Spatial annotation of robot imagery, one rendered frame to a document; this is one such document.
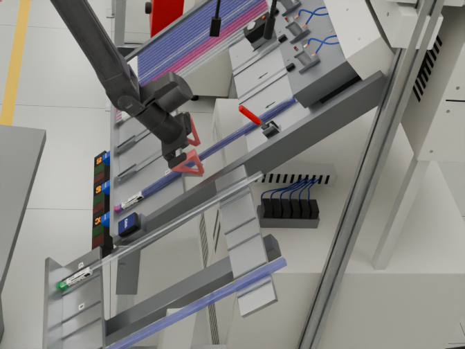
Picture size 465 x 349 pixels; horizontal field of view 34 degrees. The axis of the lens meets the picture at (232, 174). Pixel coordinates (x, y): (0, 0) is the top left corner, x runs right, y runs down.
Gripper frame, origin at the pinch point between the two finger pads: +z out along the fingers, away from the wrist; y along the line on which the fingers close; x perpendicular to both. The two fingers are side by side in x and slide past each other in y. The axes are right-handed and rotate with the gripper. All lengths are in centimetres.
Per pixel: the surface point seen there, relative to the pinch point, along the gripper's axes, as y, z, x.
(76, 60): 165, 44, 86
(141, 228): -12.2, -1.1, 16.2
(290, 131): -9.3, 0.0, -23.0
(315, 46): 4.6, -4.8, -35.3
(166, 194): -3.4, 1.7, 10.8
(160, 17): 90, 13, 16
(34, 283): 37, 37, 93
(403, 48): -12, -5, -51
